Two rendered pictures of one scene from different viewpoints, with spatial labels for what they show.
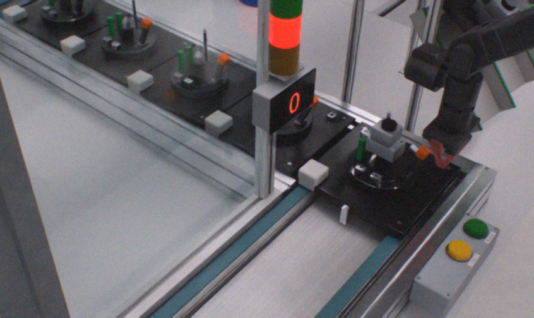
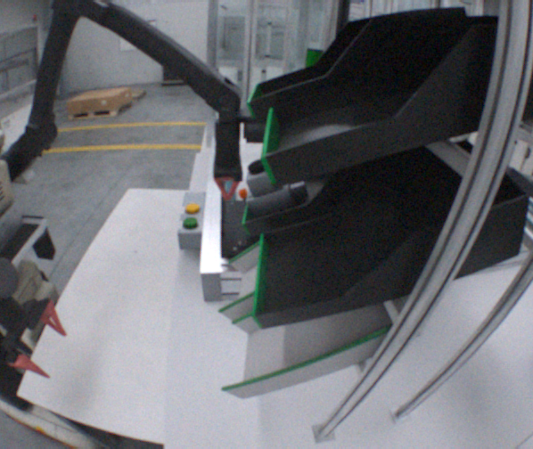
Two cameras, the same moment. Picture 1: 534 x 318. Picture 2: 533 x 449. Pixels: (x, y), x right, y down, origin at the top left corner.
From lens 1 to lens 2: 1.63 m
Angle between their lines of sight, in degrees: 92
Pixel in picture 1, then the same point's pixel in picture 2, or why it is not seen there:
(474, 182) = (212, 258)
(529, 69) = (241, 387)
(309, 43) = (482, 359)
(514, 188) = (192, 332)
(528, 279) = (153, 265)
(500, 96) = (240, 309)
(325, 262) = not seen: hidden behind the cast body
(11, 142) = not seen: outside the picture
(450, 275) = (190, 200)
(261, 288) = not seen: hidden behind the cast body
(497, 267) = (174, 262)
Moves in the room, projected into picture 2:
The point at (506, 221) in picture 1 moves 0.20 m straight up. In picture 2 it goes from (183, 297) to (171, 233)
